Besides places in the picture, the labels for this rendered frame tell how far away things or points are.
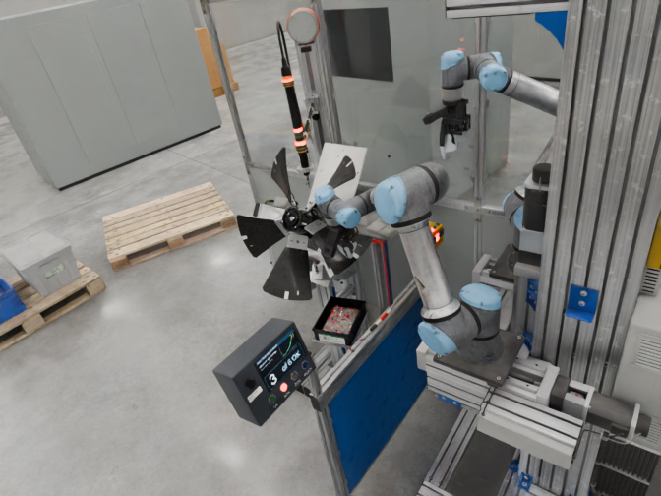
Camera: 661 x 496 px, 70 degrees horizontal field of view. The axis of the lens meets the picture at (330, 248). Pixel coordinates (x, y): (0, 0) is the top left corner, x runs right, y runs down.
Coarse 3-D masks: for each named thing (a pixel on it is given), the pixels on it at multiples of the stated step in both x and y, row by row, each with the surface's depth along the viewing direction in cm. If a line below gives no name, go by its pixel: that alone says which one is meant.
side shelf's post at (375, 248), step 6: (372, 246) 270; (378, 246) 271; (372, 252) 273; (378, 252) 272; (378, 258) 273; (378, 264) 275; (378, 270) 278; (378, 276) 281; (378, 282) 286; (384, 282) 286; (378, 288) 287; (384, 288) 288; (378, 294) 290; (384, 294) 290; (378, 300) 293; (384, 300) 291; (384, 306) 293
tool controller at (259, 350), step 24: (264, 336) 142; (288, 336) 142; (240, 360) 135; (264, 360) 136; (288, 360) 142; (312, 360) 149; (240, 384) 130; (264, 384) 136; (288, 384) 142; (240, 408) 137; (264, 408) 136
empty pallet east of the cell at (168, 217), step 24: (192, 192) 519; (216, 192) 508; (120, 216) 497; (144, 216) 488; (168, 216) 478; (192, 216) 472; (216, 216) 461; (120, 240) 450; (144, 240) 442; (168, 240) 440; (192, 240) 453; (120, 264) 430
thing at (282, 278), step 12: (288, 252) 208; (300, 252) 210; (276, 264) 208; (288, 264) 208; (300, 264) 209; (276, 276) 208; (288, 276) 208; (300, 276) 209; (264, 288) 209; (276, 288) 208; (288, 288) 208; (300, 288) 208; (300, 300) 207
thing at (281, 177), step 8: (280, 152) 217; (280, 160) 217; (272, 168) 228; (280, 168) 218; (272, 176) 230; (280, 176) 220; (280, 184) 224; (288, 184) 212; (288, 192) 213; (288, 200) 218
